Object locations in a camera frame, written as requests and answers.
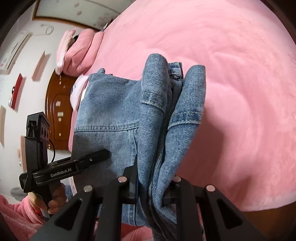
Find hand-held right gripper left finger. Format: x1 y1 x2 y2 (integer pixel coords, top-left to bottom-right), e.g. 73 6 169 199
30 159 139 241

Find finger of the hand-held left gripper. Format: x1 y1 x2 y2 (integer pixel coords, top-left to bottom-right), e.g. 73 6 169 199
76 149 111 171

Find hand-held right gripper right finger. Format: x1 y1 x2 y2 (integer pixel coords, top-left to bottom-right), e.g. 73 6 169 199
162 176 269 241

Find blue denim jacket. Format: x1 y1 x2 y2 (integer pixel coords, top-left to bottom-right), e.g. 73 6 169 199
65 54 206 241

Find person's left forearm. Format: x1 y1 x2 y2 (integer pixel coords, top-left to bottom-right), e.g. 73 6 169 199
0 194 44 239

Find person's left hand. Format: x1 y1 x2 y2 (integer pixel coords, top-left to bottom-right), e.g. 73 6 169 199
29 183 67 219

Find wooden bed headboard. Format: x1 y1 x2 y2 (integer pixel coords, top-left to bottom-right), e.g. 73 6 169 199
44 71 79 151

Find small white printed pillow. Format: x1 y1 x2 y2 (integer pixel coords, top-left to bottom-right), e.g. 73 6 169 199
69 75 89 112

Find wooden bed footboard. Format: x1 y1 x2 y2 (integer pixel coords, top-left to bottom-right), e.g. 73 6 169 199
243 205 287 234

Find pink lace-trimmed pillow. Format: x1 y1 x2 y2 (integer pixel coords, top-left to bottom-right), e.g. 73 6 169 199
55 28 78 75

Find folded pink quilt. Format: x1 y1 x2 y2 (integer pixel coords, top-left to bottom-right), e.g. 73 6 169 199
62 29 104 77

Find pink fleece bed blanket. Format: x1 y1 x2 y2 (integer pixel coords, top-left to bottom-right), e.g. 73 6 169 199
68 0 296 212

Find floral wardrobe doors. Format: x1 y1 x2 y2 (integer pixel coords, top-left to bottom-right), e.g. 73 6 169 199
32 0 130 32

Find red wall shelf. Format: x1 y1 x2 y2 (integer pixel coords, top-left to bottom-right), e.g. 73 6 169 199
9 74 23 109

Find pink wall shelf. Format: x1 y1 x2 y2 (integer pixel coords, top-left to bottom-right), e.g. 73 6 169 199
31 51 50 81

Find white wall cable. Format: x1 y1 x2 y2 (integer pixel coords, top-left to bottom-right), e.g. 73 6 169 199
40 23 56 36

